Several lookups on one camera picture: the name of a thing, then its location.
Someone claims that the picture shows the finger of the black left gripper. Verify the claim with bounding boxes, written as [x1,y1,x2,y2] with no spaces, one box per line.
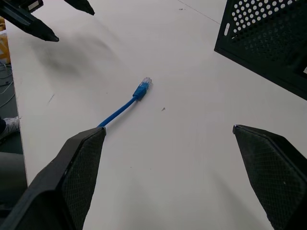
[0,5,60,43]
[64,0,96,16]

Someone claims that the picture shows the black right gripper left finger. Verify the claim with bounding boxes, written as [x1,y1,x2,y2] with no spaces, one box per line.
[0,126,107,230]

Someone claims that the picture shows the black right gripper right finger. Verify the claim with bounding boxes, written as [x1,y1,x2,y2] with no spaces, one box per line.
[232,124,307,230]

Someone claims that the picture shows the yellow cardboard box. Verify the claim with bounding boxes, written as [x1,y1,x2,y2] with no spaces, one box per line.
[0,19,12,65]

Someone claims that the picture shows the grey white sneaker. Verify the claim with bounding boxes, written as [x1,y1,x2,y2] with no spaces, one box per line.
[0,116,21,141]

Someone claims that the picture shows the black perforated computer case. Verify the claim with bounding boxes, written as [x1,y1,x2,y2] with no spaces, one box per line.
[213,0,307,101]

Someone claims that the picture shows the blue ethernet cable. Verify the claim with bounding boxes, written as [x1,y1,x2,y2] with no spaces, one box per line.
[97,76,154,131]

